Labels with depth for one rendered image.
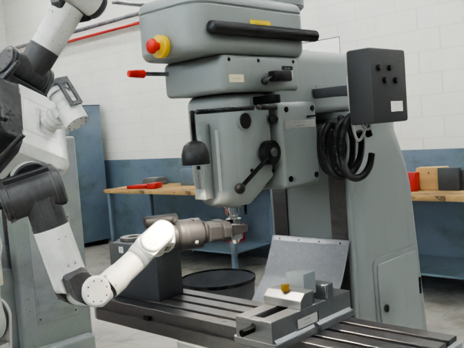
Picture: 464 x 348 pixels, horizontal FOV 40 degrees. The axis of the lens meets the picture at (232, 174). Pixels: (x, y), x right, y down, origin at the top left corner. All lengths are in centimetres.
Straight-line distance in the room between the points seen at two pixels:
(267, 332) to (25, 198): 67
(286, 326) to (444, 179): 405
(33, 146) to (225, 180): 52
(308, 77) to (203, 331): 83
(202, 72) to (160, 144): 680
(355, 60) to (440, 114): 431
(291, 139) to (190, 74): 36
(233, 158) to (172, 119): 658
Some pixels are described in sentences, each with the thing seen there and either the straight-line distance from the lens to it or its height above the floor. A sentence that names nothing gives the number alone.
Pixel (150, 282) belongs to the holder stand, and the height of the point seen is 105.
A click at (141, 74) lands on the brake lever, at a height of 170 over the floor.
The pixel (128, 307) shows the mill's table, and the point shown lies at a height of 97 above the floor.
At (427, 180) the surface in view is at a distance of 566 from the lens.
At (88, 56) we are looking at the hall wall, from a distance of 975.
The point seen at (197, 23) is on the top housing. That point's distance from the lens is 166.
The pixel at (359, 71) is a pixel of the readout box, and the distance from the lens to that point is 182.
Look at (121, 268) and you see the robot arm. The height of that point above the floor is 119.
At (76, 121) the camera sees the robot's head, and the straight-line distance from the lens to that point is 171.
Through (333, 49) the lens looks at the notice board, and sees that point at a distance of 669.
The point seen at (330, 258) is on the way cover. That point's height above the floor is 109.
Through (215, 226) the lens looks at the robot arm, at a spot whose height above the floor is 126.
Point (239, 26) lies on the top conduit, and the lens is 170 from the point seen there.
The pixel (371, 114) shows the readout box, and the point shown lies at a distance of 180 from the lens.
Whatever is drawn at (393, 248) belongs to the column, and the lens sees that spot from 227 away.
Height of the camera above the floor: 153
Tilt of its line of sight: 4 degrees down
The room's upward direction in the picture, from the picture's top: 4 degrees counter-clockwise
